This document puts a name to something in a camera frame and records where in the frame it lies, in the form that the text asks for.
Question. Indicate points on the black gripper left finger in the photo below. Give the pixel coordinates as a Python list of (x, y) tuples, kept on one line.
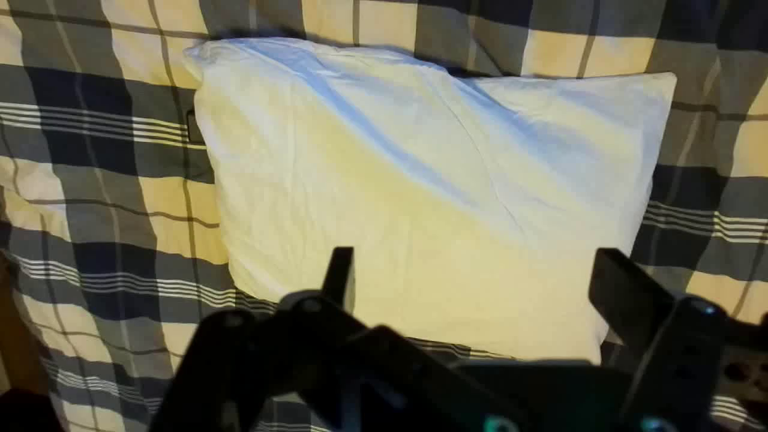
[(340, 277)]

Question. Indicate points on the white pillow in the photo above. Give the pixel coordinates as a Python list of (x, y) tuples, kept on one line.
[(439, 200)]

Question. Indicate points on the plaid bed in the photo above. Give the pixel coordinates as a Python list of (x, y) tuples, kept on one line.
[(96, 200)]

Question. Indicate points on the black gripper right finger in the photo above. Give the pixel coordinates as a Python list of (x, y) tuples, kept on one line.
[(628, 291)]

